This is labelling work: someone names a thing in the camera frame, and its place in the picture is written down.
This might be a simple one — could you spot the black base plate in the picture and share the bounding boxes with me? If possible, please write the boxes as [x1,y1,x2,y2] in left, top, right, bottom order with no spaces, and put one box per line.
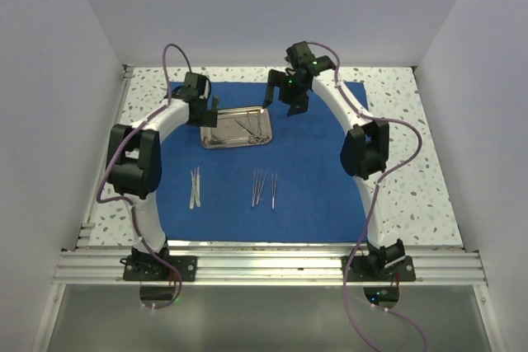
[341,248,417,283]
[120,256,198,282]

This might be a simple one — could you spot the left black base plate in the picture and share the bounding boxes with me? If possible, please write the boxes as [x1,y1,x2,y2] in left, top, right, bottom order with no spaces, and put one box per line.
[120,256,198,282]

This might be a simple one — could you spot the aluminium front rail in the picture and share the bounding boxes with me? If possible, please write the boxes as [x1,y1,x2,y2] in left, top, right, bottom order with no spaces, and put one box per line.
[52,242,488,286]

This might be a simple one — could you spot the blue surgical cloth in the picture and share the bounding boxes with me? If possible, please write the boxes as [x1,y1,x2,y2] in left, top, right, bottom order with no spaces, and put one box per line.
[156,95,365,243]

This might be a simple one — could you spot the steel forceps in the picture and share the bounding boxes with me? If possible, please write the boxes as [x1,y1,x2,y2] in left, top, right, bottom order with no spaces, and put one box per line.
[235,119,266,144]

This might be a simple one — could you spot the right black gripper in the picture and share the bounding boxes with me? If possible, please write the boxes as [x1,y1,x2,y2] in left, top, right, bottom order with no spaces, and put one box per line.
[263,69,309,116]

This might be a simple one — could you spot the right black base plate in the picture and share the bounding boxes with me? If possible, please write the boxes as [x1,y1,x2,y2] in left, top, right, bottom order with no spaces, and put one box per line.
[341,248,417,283]

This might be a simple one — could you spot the steel scalpel handle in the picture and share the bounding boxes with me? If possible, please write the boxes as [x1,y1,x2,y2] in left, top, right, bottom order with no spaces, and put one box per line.
[189,170,196,209]
[194,167,201,208]

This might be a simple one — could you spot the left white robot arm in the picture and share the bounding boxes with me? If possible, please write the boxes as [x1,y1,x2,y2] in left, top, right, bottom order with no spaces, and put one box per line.
[97,72,219,280]

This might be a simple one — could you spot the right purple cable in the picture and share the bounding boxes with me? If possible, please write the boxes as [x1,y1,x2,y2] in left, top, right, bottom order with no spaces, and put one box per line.
[342,40,428,352]

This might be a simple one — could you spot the steel instrument tray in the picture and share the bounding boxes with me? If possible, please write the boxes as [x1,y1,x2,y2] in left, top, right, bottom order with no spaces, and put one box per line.
[200,106,273,149]

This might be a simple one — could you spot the steel surgical scissors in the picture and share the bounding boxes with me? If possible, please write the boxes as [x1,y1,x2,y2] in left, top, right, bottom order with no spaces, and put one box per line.
[247,113,271,145]

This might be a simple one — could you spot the purple cable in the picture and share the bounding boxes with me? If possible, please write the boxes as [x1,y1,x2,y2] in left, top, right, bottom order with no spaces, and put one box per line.
[342,40,428,352]
[96,43,193,311]

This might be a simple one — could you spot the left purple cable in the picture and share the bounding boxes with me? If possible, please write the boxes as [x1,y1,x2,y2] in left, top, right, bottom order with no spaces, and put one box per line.
[96,43,193,311]

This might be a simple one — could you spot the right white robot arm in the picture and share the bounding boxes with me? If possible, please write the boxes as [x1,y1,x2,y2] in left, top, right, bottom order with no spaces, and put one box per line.
[263,41,405,280]

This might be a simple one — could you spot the steel tweezers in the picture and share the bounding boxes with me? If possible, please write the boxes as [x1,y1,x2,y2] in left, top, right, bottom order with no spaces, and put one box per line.
[252,169,260,207]
[271,172,278,210]
[255,168,268,205]

